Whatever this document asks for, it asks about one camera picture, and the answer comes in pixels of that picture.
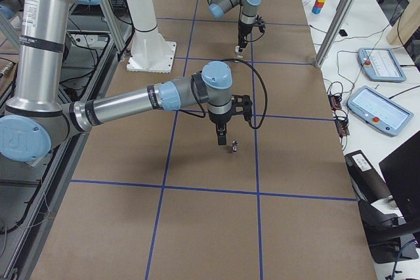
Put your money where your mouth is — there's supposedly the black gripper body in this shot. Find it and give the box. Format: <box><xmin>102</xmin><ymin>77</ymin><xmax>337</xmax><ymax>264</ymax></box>
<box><xmin>209</xmin><ymin>112</ymin><xmax>231</xmax><ymax>134</ymax></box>
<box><xmin>238</xmin><ymin>20</ymin><xmax>253</xmax><ymax>47</ymax></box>

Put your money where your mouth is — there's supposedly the white brass PPR valve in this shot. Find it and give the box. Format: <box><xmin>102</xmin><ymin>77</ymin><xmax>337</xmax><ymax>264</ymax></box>
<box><xmin>235</xmin><ymin>45</ymin><xmax>243</xmax><ymax>59</ymax></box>

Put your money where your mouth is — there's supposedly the grey metal pipe fitting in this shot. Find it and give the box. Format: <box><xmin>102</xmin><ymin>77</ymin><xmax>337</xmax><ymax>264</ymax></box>
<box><xmin>231</xmin><ymin>140</ymin><xmax>238</xmax><ymax>153</ymax></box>

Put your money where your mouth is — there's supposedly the blue toy block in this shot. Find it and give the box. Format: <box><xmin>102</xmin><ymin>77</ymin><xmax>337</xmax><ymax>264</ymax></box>
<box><xmin>311</xmin><ymin>7</ymin><xmax>322</xmax><ymax>14</ymax></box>

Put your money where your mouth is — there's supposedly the red toy block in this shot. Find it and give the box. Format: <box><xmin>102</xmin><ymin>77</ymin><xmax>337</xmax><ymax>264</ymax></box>
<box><xmin>312</xmin><ymin>0</ymin><xmax>325</xmax><ymax>11</ymax></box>

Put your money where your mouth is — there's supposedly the small black square object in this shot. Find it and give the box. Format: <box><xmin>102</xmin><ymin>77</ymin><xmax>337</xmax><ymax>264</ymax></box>
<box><xmin>339</xmin><ymin>29</ymin><xmax>348</xmax><ymax>37</ymax></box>

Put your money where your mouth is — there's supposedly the far teach pendant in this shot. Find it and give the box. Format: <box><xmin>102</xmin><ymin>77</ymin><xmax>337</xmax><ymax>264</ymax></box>
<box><xmin>358</xmin><ymin>48</ymin><xmax>406</xmax><ymax>83</ymax></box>

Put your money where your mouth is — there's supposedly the teach pendant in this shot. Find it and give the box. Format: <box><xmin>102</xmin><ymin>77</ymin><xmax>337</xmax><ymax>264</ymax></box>
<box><xmin>358</xmin><ymin>48</ymin><xmax>406</xmax><ymax>83</ymax></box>
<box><xmin>347</xmin><ymin>86</ymin><xmax>414</xmax><ymax>136</ymax></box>

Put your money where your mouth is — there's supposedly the near teach pendant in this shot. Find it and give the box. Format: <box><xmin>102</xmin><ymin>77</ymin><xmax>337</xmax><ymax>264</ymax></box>
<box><xmin>347</xmin><ymin>86</ymin><xmax>414</xmax><ymax>136</ymax></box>

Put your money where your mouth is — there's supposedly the wooden board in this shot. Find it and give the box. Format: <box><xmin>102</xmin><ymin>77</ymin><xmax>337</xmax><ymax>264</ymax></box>
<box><xmin>387</xmin><ymin>0</ymin><xmax>420</xmax><ymax>45</ymax></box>

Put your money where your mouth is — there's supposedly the black monitor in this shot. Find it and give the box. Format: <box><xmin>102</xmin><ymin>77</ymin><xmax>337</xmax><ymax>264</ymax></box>
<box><xmin>379</xmin><ymin>132</ymin><xmax>419</xmax><ymax>220</ymax></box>

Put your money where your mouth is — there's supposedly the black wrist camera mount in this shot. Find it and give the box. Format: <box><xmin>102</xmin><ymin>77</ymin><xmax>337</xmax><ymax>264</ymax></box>
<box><xmin>230</xmin><ymin>94</ymin><xmax>253</xmax><ymax>124</ymax></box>
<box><xmin>253</xmin><ymin>15</ymin><xmax>266</xmax><ymax>34</ymax></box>

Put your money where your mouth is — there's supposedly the white camera stand base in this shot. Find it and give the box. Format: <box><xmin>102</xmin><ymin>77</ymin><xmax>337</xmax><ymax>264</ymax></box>
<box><xmin>127</xmin><ymin>30</ymin><xmax>177</xmax><ymax>73</ymax></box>

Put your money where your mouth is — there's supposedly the aluminium frame post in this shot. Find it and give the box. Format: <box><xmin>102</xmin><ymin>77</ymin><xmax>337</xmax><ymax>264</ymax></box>
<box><xmin>314</xmin><ymin>0</ymin><xmax>355</xmax><ymax>68</ymax></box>

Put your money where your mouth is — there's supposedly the aluminium table frame rail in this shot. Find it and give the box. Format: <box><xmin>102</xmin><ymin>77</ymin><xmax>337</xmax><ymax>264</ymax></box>
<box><xmin>1</xmin><ymin>30</ymin><xmax>121</xmax><ymax>279</ymax></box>

